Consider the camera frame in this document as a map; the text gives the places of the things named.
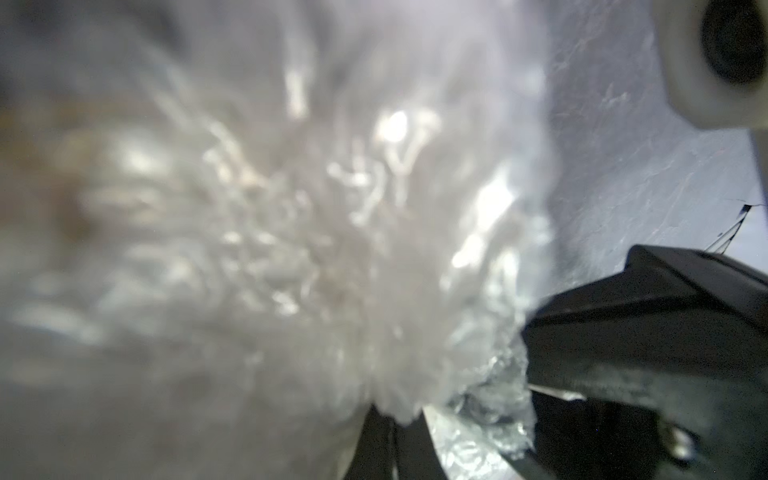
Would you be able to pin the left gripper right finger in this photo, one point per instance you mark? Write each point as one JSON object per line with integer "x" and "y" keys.
{"x": 415, "y": 455}

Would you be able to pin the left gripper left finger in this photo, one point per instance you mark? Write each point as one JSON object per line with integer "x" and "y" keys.
{"x": 374, "y": 457}

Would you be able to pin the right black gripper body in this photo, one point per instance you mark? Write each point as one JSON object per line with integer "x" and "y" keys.
{"x": 658, "y": 372}

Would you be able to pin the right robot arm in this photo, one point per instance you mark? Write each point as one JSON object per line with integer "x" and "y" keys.
{"x": 713, "y": 56}

